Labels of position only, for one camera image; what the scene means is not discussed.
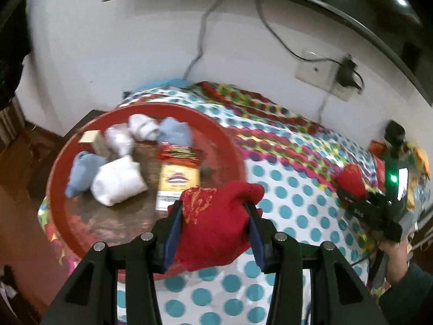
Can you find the red sock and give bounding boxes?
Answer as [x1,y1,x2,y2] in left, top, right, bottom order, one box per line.
[175,181,264,271]
[335,164,368,199]

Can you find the yellow medicine box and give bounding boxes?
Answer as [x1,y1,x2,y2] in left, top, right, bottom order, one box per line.
[156,163,200,211]

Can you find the white sock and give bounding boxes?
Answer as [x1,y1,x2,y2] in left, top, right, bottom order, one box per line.
[90,155,148,207]
[128,114,159,142]

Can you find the red candy wrapper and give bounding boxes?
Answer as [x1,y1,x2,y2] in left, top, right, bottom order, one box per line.
[156,143,203,167]

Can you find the light blue sock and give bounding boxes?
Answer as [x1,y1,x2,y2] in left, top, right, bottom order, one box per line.
[65,151,108,198]
[157,117,193,147]

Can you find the clear plastic sock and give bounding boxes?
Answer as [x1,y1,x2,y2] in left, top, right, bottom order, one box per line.
[104,123,135,157]

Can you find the white sock front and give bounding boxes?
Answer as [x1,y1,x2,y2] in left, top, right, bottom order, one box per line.
[128,114,159,142]

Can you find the maroon cigarette box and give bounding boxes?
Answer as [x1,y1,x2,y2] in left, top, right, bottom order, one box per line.
[78,130,111,159]

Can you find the person's right hand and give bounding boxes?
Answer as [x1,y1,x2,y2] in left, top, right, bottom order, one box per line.
[379,238,409,286]

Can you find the pile of snack bags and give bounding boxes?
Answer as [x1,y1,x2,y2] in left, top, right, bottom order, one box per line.
[368,140,431,212]

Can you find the round red tray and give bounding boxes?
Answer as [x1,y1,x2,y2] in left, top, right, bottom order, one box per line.
[40,103,245,268]

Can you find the polka dot tablecloth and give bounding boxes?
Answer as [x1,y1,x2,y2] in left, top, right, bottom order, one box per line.
[42,82,385,324]

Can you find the black power adapter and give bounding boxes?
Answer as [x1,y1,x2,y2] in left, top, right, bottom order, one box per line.
[335,54,364,94]

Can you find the black clamp mount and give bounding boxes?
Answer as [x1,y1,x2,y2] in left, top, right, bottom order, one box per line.
[384,120,406,158]

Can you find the white wall socket plate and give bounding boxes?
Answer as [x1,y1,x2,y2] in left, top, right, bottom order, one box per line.
[295,48,360,102]

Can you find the black monitor cable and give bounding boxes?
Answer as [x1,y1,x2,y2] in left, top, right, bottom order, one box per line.
[182,0,231,82]

